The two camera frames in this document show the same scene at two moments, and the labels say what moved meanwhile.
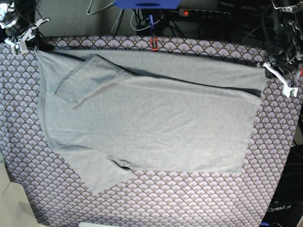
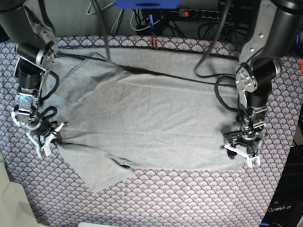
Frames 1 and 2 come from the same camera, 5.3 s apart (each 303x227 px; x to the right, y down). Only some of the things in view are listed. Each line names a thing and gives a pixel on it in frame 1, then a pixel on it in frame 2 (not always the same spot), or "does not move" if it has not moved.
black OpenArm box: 286,208 does not move
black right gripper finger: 269,74 → 231,153
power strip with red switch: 204,13 does not move
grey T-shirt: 112,113 does not move
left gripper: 18,42 → 43,130
